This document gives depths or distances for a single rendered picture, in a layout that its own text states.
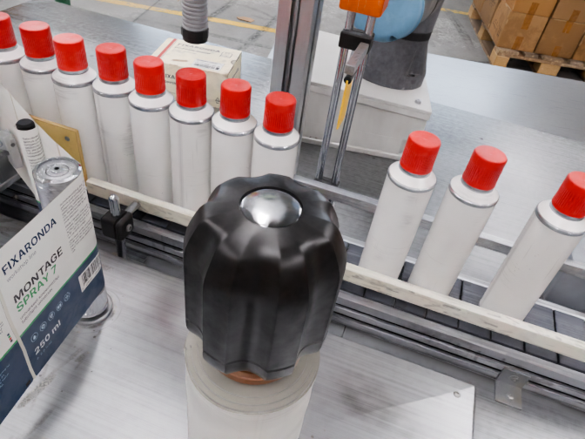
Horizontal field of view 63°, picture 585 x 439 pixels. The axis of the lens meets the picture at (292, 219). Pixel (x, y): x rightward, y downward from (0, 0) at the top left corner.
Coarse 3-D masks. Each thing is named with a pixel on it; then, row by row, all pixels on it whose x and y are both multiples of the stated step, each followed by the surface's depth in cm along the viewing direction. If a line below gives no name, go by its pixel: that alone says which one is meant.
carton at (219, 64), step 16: (160, 48) 98; (176, 48) 99; (192, 48) 100; (208, 48) 101; (224, 48) 102; (176, 64) 93; (192, 64) 94; (208, 64) 95; (224, 64) 96; (240, 64) 104; (208, 80) 94; (208, 96) 96
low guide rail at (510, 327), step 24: (96, 192) 63; (120, 192) 62; (168, 216) 61; (192, 216) 60; (384, 288) 56; (408, 288) 55; (456, 312) 55; (480, 312) 54; (528, 336) 54; (552, 336) 53
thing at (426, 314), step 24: (144, 216) 64; (408, 264) 64; (360, 288) 59; (456, 288) 61; (480, 288) 62; (408, 312) 58; (432, 312) 58; (528, 312) 60; (552, 312) 60; (480, 336) 56; (504, 336) 56; (576, 336) 58; (552, 360) 55; (576, 360) 55
